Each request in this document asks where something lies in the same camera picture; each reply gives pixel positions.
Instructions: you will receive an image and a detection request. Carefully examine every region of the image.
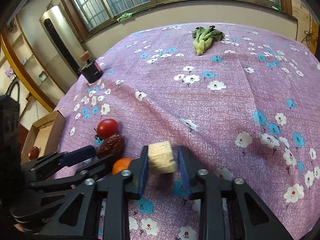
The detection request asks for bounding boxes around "large dark red jujube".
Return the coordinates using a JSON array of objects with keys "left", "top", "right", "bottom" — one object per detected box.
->
[{"left": 96, "top": 134, "right": 125, "bottom": 159}]

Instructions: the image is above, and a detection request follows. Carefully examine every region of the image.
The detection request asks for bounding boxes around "cardboard tray box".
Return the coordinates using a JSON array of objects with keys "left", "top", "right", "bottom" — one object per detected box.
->
[{"left": 21, "top": 111, "right": 66, "bottom": 164}]

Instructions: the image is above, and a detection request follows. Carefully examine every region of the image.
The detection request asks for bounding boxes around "black motor with cork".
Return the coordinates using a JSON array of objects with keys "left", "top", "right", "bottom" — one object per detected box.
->
[{"left": 80, "top": 51, "right": 103, "bottom": 84}]

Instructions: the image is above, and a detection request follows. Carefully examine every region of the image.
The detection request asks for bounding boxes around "purple plush toy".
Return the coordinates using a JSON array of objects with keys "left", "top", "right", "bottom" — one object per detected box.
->
[{"left": 5, "top": 67, "right": 17, "bottom": 81}]

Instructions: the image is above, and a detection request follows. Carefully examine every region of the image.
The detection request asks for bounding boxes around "tower air conditioner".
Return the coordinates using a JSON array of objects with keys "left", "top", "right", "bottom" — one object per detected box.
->
[{"left": 40, "top": 5, "right": 85, "bottom": 77}]

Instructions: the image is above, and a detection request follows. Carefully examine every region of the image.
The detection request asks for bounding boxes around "purple floral tablecloth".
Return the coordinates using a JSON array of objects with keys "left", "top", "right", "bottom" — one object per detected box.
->
[{"left": 56, "top": 23, "right": 319, "bottom": 239}]

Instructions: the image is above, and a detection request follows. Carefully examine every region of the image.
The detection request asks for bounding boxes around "green cloth on windowsill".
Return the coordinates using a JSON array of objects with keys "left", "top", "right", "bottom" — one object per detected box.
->
[{"left": 117, "top": 12, "right": 133, "bottom": 23}]

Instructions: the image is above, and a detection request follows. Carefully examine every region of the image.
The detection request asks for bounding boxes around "green bok choy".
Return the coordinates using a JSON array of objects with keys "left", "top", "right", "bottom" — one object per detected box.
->
[{"left": 191, "top": 25, "right": 225, "bottom": 56}]

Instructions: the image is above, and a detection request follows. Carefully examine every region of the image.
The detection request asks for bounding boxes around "green bottle on windowsill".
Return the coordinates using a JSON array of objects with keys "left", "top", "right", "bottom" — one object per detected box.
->
[{"left": 276, "top": 0, "right": 281, "bottom": 11}]

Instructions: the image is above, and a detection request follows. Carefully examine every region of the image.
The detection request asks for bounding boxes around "hanging black cable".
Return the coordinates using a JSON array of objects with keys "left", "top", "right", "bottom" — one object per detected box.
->
[{"left": 301, "top": 10, "right": 316, "bottom": 49}]

